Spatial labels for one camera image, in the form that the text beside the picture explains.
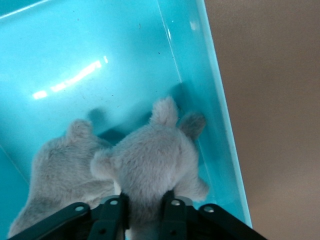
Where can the blue plastic box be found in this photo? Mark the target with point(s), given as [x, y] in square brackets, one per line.
[75, 50]

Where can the brown table cover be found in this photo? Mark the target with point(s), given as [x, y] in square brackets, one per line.
[275, 100]

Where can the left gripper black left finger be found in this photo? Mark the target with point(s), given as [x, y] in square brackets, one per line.
[110, 220]

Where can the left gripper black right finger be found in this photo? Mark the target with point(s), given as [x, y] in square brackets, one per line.
[175, 220]

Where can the grey plush toy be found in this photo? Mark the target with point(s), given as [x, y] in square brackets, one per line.
[155, 155]
[62, 170]

